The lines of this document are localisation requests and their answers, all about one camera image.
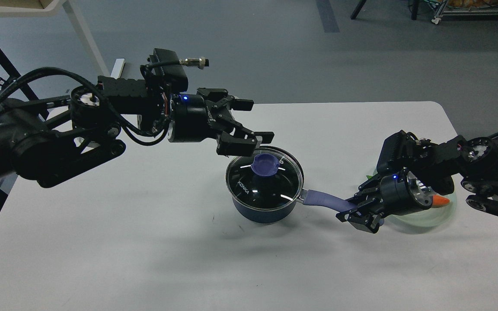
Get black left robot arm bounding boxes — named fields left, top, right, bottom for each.
left=0, top=62, right=274, bottom=188

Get clear green glass plate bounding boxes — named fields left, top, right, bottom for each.
left=382, top=194, right=456, bottom=229

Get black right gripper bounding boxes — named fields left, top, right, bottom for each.
left=336, top=171, right=434, bottom=234

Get orange toy carrot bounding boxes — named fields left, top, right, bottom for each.
left=432, top=194, right=450, bottom=207

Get blue saucepan with handle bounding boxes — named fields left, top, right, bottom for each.
left=226, top=147, right=385, bottom=226

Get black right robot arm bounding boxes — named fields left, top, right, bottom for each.
left=336, top=130, right=498, bottom=234

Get glass lid blue knob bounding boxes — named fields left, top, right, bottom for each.
left=225, top=147, right=304, bottom=211

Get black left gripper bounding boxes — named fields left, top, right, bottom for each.
left=168, top=88, right=275, bottom=157

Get white table frame leg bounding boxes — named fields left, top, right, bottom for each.
left=0, top=0, right=126, bottom=79

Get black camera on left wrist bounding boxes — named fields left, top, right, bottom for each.
left=140, top=48, right=210, bottom=94

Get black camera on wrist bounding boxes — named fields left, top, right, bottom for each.
left=376, top=130, right=423, bottom=176
left=140, top=48, right=210, bottom=94

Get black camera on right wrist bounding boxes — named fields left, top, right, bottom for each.
left=376, top=130, right=423, bottom=176

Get wheeled metal cart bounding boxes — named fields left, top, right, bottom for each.
left=431, top=0, right=498, bottom=24

